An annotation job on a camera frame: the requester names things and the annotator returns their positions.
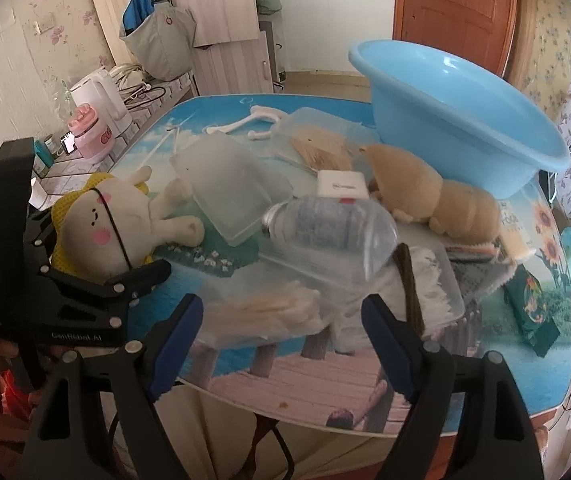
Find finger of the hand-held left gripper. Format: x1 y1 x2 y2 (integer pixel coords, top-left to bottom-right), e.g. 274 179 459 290
40 258 173 307
28 210 66 268

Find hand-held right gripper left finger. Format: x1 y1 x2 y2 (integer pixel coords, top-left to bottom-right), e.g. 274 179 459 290
24 294 205 480

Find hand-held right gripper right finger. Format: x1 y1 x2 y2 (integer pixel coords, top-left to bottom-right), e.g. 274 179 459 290
361 295 546 480

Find white plush toy yellow hat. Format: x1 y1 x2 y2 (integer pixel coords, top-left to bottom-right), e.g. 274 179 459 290
50 164 206 283

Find clear plastic bottle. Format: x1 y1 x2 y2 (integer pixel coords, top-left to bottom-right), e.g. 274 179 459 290
261 194 400 281

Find tan plush toy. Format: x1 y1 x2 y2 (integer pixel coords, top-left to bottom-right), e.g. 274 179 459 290
360 144 503 241

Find white charger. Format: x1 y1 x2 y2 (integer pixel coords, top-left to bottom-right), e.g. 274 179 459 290
315 170 371 206

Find clear toothpick box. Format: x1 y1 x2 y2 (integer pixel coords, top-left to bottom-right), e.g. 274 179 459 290
270 107 381 176

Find light blue plastic basin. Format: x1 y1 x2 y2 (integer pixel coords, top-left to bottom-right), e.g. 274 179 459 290
348 39 571 200

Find frosted clear plastic container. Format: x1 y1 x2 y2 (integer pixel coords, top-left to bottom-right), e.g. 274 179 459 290
170 137 293 248

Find brown stick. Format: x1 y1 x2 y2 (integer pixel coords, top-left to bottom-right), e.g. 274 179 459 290
390 242 425 336

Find teal box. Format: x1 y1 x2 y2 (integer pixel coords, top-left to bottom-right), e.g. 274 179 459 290
34 139 56 178

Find pink cup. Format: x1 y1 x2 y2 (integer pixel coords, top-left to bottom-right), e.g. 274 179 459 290
66 104 116 163

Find grey cloth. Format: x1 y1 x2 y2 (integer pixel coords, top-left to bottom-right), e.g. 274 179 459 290
445 240 521 301

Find brick patterned side counter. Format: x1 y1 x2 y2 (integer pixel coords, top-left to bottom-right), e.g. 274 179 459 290
30 72 196 211

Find white electric kettle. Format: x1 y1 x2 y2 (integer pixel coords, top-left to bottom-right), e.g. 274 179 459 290
69 67 133 136

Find cream tube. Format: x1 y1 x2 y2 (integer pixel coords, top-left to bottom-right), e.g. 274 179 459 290
495 199 537 262

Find white plastic hanger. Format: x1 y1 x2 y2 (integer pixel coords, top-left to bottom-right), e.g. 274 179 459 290
204 105 286 141

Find grey tote bag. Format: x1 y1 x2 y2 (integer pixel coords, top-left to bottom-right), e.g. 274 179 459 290
119 5 197 81

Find white wooden cabinet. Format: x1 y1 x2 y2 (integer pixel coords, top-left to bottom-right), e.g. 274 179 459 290
82 0 276 96

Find brown wooden door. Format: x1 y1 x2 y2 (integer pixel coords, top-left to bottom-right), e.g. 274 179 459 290
394 0 519 78

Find black cable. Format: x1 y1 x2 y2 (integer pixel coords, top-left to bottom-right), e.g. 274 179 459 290
252 412 296 480

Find white cables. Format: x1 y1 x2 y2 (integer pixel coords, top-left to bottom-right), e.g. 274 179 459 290
110 62 166 103

